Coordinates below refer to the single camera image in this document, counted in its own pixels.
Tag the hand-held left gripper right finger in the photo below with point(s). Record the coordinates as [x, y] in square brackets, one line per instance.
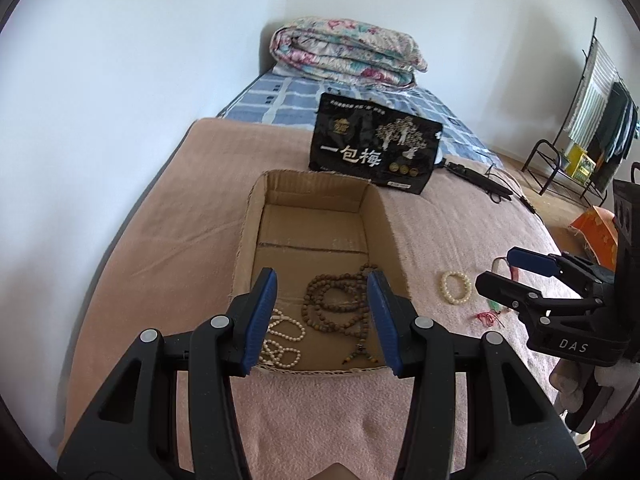
[385, 325]

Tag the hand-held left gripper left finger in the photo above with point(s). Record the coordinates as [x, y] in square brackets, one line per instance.
[260, 320]

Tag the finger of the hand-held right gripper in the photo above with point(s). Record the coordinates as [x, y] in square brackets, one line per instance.
[505, 287]
[535, 261]

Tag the cardboard box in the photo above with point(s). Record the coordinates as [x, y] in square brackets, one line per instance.
[310, 230]

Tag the person's right hand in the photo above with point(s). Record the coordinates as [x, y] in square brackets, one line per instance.
[565, 385]

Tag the yellow green box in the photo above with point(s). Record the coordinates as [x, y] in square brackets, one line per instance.
[580, 162]

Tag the black metal shoe rack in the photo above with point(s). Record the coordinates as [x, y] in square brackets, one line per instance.
[550, 147]

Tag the dark green hanging clothes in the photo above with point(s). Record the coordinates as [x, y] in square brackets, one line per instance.
[617, 120]

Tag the black snack bag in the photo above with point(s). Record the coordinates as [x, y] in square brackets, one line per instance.
[360, 150]

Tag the striped towel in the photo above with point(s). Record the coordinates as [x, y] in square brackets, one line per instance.
[592, 90]

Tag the blue checked bedsheet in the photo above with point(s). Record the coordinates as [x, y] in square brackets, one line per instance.
[280, 100]

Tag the clothes drying rack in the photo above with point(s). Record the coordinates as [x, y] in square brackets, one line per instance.
[595, 35]

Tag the folded floral quilt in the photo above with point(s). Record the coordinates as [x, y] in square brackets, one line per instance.
[345, 50]

